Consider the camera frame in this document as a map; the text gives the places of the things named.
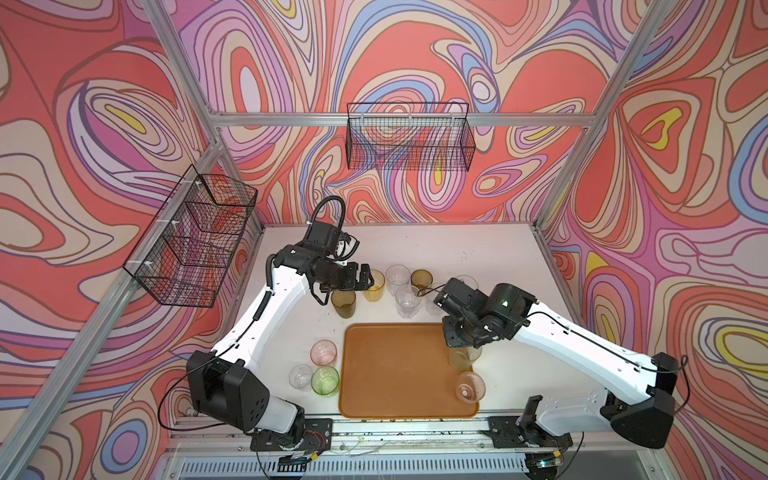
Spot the brown glass back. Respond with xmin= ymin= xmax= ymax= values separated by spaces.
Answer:
xmin=410 ymin=269 xmax=434 ymax=297

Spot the back black wire basket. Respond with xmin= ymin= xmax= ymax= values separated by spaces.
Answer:
xmin=345 ymin=100 xmax=476 ymax=172

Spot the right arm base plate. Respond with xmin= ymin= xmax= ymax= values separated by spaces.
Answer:
xmin=483 ymin=415 xmax=573 ymax=450

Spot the dark olive glass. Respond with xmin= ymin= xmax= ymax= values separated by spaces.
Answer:
xmin=331 ymin=290 xmax=356 ymax=319

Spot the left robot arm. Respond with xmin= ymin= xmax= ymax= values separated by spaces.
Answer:
xmin=186 ymin=245 xmax=373 ymax=434

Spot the tall pale green glass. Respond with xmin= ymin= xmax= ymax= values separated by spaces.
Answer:
xmin=448 ymin=347 xmax=482 ymax=372

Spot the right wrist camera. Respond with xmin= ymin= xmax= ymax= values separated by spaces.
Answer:
xmin=432 ymin=277 xmax=488 ymax=318

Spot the bright green glass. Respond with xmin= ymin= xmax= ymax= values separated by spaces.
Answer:
xmin=311 ymin=366 xmax=340 ymax=396

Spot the small clear glass left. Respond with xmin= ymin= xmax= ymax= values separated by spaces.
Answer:
xmin=288 ymin=364 xmax=314 ymax=390

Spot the left black wire basket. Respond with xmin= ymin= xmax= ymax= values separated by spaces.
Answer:
xmin=123 ymin=166 xmax=258 ymax=308

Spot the yellow glass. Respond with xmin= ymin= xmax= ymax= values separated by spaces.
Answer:
xmin=364 ymin=269 xmax=386 ymax=303

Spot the brown plastic tray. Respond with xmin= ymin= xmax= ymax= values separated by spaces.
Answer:
xmin=339 ymin=323 xmax=478 ymax=420

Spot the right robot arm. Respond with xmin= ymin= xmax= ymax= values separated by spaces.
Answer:
xmin=433 ymin=278 xmax=684 ymax=449

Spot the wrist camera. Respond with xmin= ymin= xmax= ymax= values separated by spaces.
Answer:
xmin=432 ymin=277 xmax=488 ymax=318
xmin=300 ymin=220 xmax=360 ymax=261

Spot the black wire basket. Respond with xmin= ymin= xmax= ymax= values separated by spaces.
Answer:
xmin=345 ymin=100 xmax=476 ymax=172
xmin=123 ymin=166 xmax=258 ymax=308

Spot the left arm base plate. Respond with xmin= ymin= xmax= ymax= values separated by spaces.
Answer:
xmin=250 ymin=417 xmax=333 ymax=454

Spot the pink glass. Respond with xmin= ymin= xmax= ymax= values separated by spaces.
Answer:
xmin=455 ymin=371 xmax=486 ymax=404
xmin=310 ymin=339 xmax=338 ymax=367

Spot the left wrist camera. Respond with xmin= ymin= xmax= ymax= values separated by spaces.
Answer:
xmin=300 ymin=220 xmax=360 ymax=261

